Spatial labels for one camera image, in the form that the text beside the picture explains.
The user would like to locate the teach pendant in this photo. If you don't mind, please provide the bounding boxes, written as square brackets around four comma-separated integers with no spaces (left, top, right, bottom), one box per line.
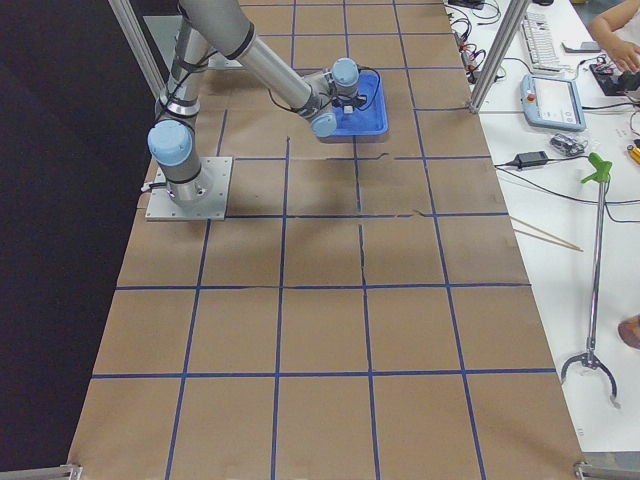
[520,74,586,132]

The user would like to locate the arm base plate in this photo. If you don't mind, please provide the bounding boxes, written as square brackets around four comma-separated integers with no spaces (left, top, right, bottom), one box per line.
[145,156,233,221]

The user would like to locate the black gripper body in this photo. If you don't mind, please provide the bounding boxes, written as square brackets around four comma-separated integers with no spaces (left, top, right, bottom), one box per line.
[333,94,368,112]

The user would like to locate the green grabber tool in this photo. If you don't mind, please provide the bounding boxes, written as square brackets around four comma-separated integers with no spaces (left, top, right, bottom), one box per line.
[560,152,621,409]

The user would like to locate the wooden chopsticks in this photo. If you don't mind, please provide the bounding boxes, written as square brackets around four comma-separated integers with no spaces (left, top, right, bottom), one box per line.
[510,216,583,252]

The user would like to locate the white keyboard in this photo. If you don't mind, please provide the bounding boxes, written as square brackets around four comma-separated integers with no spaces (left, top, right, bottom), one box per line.
[520,12,562,74]

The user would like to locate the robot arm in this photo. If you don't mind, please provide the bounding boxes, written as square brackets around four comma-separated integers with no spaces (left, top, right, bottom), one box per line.
[147,1,367,206]

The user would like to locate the aluminium frame post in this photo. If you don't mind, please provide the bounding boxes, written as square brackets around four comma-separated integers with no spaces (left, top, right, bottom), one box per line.
[468,0,530,114]

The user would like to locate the black power adapter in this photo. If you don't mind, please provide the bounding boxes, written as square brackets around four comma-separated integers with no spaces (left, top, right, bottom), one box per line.
[514,151,549,170]

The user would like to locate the blue plastic tray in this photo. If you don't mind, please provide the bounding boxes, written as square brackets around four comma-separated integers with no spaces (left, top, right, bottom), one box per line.
[332,69,388,137]

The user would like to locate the person hand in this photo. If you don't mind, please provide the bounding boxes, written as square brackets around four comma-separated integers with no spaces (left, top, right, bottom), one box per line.
[605,39,639,73]

